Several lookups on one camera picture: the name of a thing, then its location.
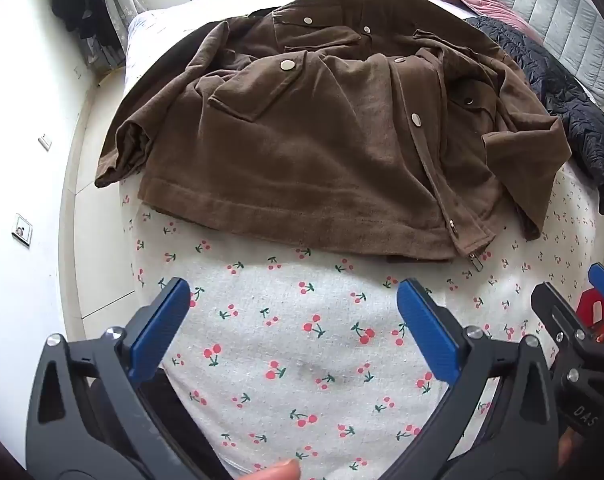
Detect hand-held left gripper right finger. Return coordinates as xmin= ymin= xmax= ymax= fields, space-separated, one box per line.
xmin=377 ymin=278 xmax=562 ymax=480

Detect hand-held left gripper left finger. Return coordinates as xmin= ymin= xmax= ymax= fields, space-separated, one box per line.
xmin=26 ymin=277 xmax=233 ymax=480

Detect brown jacket with fur collar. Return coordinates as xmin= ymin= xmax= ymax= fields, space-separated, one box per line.
xmin=94 ymin=0 xmax=572 ymax=273

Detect dark hanging clothes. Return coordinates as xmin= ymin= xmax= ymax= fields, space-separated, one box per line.
xmin=51 ymin=0 xmax=125 ymax=53

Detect person's right hand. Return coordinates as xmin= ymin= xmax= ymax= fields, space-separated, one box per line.
xmin=556 ymin=432 xmax=588 ymax=468

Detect person's left hand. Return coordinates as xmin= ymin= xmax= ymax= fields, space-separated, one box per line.
xmin=252 ymin=460 xmax=301 ymax=480

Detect red object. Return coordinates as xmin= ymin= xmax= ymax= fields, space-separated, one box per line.
xmin=576 ymin=287 xmax=604 ymax=348

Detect cherry print bed cover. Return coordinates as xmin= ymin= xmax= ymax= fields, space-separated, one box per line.
xmin=119 ymin=160 xmax=604 ymax=480

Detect black quilted jacket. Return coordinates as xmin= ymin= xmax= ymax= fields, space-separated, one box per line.
xmin=464 ymin=16 xmax=604 ymax=216

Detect grey padded headboard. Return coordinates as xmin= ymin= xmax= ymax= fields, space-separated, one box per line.
xmin=462 ymin=0 xmax=604 ymax=108

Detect pink velvet pillow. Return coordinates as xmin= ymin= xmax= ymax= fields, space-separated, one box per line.
xmin=434 ymin=0 xmax=547 ymax=43

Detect patterned grey curtain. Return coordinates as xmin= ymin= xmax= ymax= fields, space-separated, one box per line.
xmin=89 ymin=0 xmax=148 ymax=68

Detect wall switch with round knob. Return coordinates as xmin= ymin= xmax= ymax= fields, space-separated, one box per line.
xmin=13 ymin=213 xmax=33 ymax=247

